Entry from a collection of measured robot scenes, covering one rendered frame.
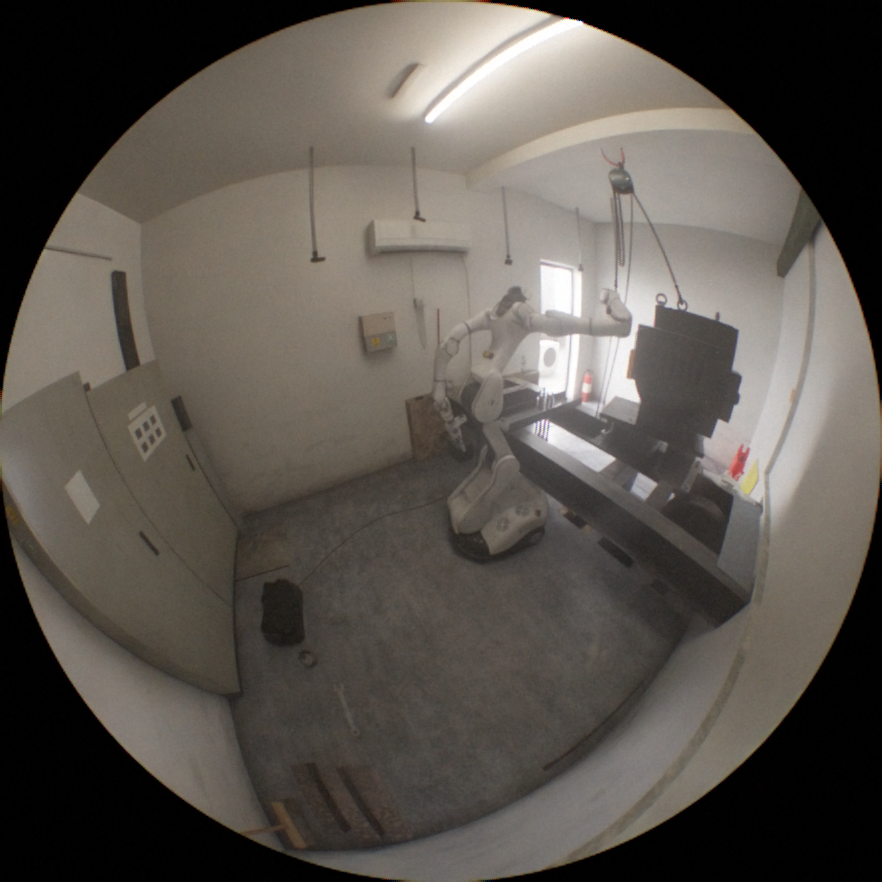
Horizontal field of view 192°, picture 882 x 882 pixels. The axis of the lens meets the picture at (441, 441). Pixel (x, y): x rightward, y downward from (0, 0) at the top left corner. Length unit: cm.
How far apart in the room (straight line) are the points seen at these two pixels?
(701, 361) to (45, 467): 260
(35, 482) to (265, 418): 184
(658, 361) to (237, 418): 284
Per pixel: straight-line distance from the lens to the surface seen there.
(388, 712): 159
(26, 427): 128
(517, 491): 188
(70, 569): 124
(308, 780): 170
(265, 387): 226
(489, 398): 120
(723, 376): 162
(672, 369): 147
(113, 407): 163
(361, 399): 234
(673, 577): 162
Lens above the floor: 155
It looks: 31 degrees down
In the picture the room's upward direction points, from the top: 5 degrees counter-clockwise
